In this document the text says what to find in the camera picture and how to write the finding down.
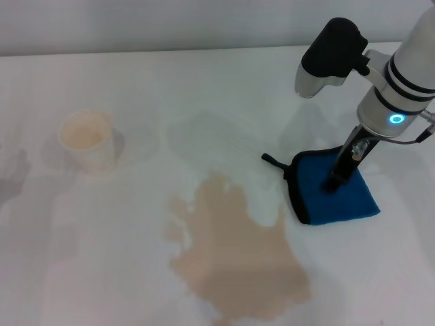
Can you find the blue rag with black trim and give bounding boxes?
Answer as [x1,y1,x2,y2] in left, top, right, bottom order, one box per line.
[260,146,381,227]

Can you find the clear plug connector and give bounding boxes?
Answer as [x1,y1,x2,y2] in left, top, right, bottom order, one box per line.
[351,141,370,161]

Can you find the grey cable with plug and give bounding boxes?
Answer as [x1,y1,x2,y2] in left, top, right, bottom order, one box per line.
[366,124,435,146]

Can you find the white paper cup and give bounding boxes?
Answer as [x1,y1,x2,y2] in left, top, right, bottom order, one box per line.
[59,109,116,174]

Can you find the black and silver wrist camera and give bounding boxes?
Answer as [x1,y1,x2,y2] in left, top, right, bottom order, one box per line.
[294,17,370,100]

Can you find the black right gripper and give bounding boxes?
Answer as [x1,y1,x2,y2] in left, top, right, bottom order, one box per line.
[321,125,380,193]

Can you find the brown liquid spill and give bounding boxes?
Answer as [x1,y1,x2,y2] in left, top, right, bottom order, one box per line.
[165,171,313,326]

